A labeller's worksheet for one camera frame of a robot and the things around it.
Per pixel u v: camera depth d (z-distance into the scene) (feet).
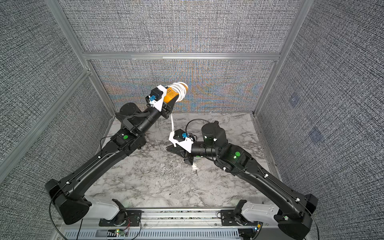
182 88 2.05
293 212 1.24
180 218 2.45
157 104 1.62
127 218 2.39
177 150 1.69
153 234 2.30
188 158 1.58
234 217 2.12
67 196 1.28
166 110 1.75
